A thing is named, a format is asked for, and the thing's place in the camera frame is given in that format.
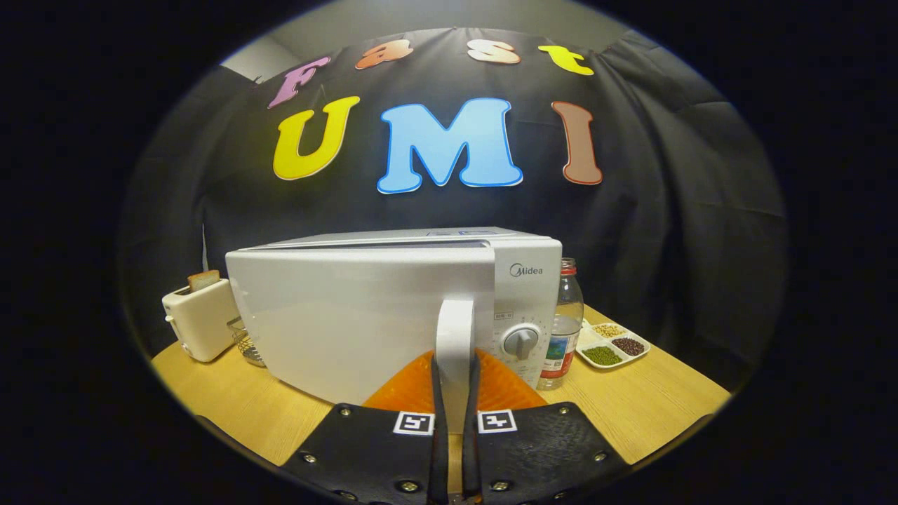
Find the white microwave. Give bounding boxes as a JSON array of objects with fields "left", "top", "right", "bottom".
[{"left": 224, "top": 226, "right": 563, "bottom": 434}]

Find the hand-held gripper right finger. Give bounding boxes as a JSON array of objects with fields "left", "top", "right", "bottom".
[{"left": 463, "top": 349, "right": 632, "bottom": 505}]

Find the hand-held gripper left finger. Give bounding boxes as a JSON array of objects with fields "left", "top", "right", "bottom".
[{"left": 281, "top": 349, "right": 450, "bottom": 505}]

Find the black backdrop cloth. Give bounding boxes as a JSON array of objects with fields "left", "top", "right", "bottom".
[{"left": 119, "top": 28, "right": 790, "bottom": 393}]

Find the wire mesh cup holder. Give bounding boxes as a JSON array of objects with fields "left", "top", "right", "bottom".
[{"left": 227, "top": 317, "right": 267, "bottom": 368}]

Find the clear plastic water bottle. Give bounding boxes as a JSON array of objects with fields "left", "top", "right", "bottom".
[{"left": 537, "top": 257, "right": 584, "bottom": 391}]

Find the white toaster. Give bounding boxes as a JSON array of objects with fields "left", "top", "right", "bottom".
[{"left": 161, "top": 278, "right": 241, "bottom": 363}]

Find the white divided bean dish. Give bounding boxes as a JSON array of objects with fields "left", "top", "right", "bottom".
[{"left": 575, "top": 321, "right": 651, "bottom": 370}]

